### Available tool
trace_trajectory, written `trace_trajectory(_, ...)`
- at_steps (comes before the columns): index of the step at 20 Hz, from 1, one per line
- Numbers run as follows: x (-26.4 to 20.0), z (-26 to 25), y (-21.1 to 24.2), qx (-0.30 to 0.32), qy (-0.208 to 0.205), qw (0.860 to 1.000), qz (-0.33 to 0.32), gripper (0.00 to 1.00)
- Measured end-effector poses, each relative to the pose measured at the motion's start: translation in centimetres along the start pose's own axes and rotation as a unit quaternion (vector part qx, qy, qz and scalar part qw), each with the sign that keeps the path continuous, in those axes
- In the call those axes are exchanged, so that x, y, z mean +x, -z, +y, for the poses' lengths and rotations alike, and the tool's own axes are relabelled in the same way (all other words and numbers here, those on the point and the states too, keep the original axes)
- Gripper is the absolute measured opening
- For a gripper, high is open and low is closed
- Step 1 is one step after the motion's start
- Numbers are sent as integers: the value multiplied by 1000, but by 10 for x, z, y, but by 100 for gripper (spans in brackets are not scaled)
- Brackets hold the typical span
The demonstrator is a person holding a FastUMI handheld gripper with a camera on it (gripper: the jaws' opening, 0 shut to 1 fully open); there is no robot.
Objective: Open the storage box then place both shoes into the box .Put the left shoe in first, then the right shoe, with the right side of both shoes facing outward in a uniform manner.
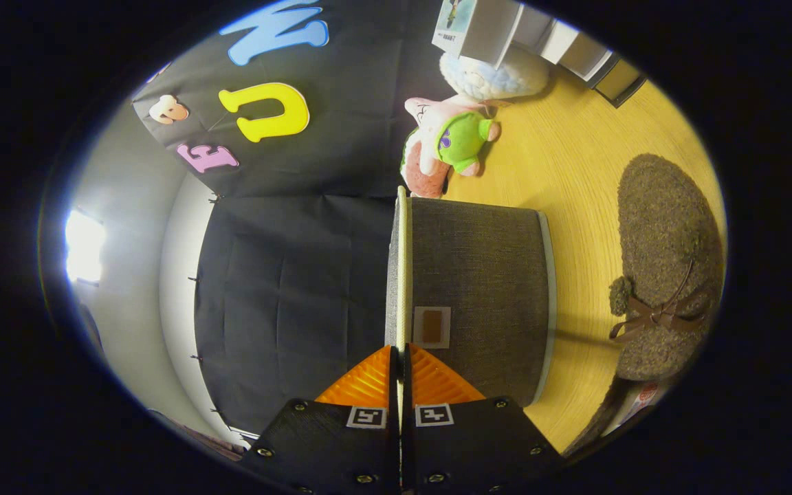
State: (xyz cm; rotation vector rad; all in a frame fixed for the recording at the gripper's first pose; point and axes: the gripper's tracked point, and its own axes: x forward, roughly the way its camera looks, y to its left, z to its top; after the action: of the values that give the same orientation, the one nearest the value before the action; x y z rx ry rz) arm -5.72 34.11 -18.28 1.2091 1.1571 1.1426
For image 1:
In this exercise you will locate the brown fuzzy shoe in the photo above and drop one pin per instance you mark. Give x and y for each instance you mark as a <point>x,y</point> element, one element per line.
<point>602,412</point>
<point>664,227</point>

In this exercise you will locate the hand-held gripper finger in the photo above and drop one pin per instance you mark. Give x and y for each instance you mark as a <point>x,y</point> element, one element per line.
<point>393,454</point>
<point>410,457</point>

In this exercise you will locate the pink starfish plush toy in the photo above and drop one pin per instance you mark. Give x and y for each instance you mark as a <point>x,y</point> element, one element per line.
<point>461,141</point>

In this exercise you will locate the thick white book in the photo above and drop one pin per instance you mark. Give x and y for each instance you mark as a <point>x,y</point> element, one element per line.
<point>575,48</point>

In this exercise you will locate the white book with portrait cover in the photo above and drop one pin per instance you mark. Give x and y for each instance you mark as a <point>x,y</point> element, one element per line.
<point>485,31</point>

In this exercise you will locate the grey fabric storage box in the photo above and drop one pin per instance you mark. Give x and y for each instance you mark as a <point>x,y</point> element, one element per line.
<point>478,275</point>

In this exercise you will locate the dark cover book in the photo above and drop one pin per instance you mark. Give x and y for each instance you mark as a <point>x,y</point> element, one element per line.
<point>619,82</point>

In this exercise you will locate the thin white book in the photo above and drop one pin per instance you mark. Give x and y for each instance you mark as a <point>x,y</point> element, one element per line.
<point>533,27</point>

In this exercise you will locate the watermelon slice plush toy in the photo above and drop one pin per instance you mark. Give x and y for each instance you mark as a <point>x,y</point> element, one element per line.
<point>427,182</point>

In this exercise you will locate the white and blue plush toy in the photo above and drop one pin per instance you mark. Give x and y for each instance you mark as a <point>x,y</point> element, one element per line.
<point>499,79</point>

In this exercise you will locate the bright ceiling light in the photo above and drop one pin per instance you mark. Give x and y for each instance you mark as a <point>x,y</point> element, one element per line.
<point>85,247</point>

